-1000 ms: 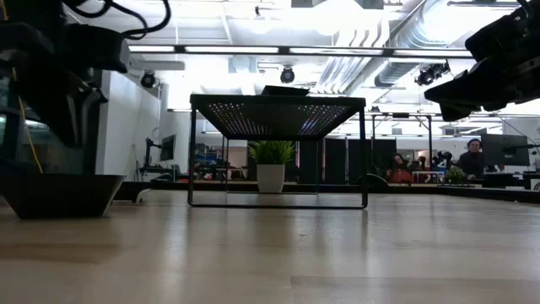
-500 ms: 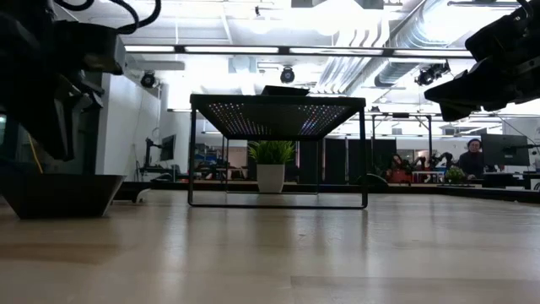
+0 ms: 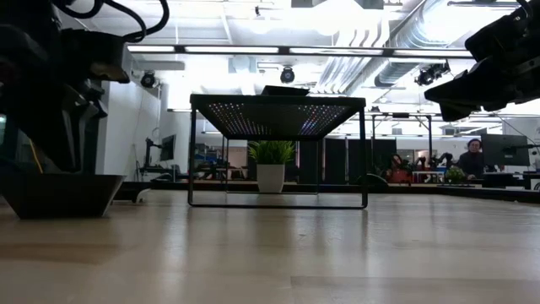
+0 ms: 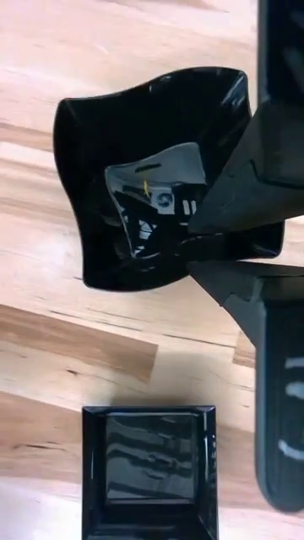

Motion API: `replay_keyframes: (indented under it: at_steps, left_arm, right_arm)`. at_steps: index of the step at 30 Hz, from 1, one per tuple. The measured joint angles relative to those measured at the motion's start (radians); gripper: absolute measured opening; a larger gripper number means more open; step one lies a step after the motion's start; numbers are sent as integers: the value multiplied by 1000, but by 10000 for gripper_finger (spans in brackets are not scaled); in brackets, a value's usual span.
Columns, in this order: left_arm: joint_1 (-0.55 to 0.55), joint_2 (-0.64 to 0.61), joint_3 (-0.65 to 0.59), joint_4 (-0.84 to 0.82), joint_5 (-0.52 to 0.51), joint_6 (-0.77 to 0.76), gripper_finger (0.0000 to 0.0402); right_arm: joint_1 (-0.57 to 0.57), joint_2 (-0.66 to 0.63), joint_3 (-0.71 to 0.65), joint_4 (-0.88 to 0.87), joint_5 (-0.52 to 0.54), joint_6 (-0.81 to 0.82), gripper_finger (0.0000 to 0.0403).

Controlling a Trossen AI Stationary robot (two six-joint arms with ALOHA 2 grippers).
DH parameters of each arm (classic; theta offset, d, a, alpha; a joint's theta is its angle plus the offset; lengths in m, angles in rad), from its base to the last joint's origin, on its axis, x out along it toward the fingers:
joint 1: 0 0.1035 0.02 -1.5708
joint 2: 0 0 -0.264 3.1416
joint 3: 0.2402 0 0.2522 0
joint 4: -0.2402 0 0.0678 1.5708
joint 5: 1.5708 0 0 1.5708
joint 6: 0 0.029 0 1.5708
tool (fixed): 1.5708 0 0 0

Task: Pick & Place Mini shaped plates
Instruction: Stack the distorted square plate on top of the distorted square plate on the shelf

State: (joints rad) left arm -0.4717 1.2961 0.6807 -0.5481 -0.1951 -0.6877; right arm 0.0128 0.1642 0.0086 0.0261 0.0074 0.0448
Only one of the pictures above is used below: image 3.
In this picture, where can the round black ceiling lamp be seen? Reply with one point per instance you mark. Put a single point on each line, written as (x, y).
(287, 75)
(147, 79)

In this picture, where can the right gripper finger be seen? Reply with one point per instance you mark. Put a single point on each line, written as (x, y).
(472, 86)
(457, 110)

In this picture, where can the small green desk plant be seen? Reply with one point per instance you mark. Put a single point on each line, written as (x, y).
(454, 174)

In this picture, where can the black monitor stand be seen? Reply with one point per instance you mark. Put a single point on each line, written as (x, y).
(148, 152)

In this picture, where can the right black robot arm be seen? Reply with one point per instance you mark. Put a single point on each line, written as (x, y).
(531, 25)

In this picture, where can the large black monitor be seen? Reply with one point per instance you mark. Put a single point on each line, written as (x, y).
(504, 150)

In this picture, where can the deep black square plate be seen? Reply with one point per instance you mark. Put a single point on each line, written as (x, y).
(55, 198)

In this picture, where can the black metal table frame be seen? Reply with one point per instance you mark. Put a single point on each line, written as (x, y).
(422, 188)

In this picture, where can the black ceiling spotlight cluster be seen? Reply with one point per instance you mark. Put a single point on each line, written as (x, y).
(430, 74)

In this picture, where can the black desk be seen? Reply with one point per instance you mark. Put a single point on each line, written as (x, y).
(502, 178)

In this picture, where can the small black monitor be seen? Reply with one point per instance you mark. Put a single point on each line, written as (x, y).
(168, 148)

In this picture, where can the green plant in white pot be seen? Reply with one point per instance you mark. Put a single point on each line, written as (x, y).
(270, 177)

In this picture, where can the person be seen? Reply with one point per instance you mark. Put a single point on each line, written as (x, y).
(471, 162)

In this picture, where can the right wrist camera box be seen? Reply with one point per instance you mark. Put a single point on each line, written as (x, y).
(493, 40)

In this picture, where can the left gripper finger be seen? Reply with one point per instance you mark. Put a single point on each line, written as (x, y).
(73, 126)
(27, 148)

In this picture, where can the long overhead light bar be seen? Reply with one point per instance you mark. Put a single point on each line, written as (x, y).
(284, 50)

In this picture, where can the black metal gantry frame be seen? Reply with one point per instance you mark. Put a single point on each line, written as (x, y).
(401, 115)

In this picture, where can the black partition panels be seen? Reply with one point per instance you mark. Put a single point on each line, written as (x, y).
(337, 160)

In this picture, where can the black perforated metal shelf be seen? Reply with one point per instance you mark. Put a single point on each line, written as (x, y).
(276, 99)

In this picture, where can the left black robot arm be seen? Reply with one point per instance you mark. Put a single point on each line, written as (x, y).
(21, 25)

